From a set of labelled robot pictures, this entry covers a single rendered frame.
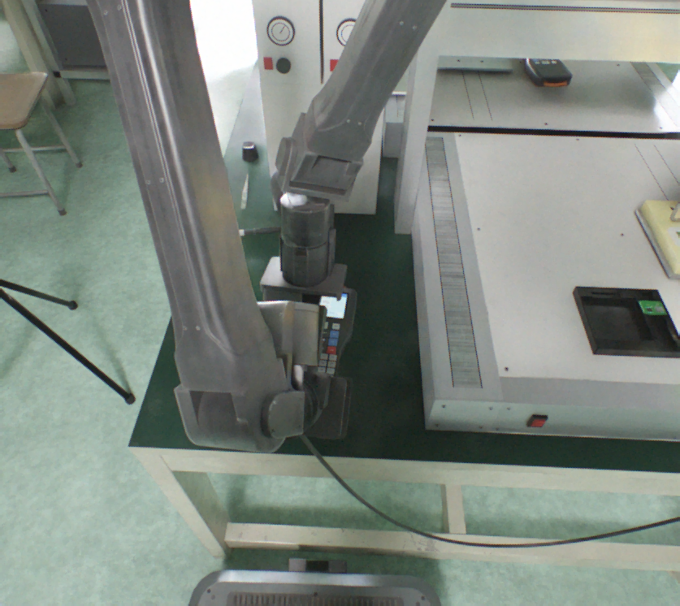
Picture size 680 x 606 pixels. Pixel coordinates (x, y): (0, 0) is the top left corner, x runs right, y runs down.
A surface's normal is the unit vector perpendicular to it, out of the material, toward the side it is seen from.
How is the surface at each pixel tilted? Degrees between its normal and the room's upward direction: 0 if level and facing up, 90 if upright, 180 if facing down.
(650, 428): 90
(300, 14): 90
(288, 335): 70
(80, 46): 90
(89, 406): 0
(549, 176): 0
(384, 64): 102
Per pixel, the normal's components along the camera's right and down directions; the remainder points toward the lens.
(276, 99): -0.04, 0.74
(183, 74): 0.89, -0.04
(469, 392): 0.01, -0.66
